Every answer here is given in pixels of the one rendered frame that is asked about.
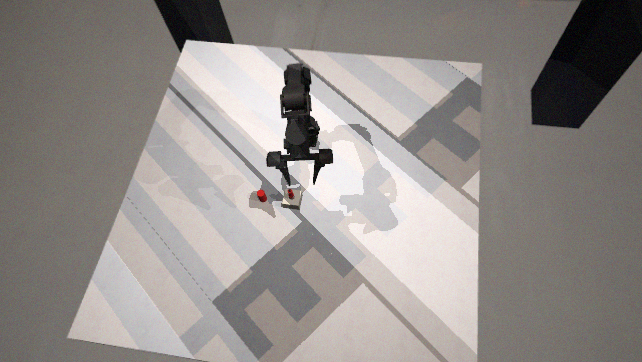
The cream square block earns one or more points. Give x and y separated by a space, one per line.
294 203

